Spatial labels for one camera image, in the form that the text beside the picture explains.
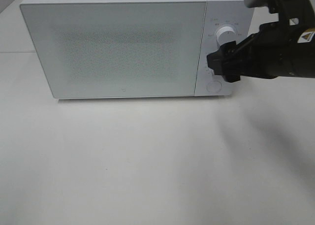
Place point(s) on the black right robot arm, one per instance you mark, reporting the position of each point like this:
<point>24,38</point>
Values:
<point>301,52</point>

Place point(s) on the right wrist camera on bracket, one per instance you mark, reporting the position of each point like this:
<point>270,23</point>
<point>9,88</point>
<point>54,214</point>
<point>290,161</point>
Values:
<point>287,10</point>

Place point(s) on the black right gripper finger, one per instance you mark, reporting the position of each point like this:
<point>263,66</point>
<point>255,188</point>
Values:
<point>228,49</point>
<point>225,64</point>

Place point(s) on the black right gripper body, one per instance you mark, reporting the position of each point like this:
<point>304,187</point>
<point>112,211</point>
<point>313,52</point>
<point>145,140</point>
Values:
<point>265,53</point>

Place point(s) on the white microwave door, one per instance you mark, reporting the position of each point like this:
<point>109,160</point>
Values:
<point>117,50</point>

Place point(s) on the white microwave oven body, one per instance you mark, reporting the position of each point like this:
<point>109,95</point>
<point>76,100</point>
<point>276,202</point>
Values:
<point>218,13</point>

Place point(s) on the round white door button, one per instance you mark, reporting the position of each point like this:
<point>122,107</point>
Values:
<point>214,87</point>

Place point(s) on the upper white microwave knob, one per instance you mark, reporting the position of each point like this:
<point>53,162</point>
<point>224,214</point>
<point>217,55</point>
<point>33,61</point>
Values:
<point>225,35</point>

